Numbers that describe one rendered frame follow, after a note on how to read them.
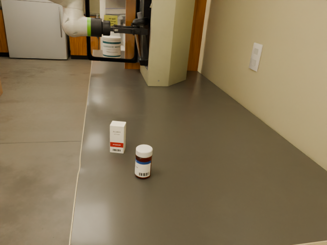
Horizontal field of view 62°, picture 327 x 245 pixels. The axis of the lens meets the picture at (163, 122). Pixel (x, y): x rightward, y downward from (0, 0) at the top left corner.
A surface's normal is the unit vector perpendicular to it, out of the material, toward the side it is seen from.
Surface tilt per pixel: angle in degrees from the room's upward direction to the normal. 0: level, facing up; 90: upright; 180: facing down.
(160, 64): 90
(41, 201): 0
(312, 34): 90
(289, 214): 0
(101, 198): 0
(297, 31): 90
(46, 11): 90
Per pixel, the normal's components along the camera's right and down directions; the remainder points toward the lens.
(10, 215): 0.08, -0.91
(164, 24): 0.21, 0.42
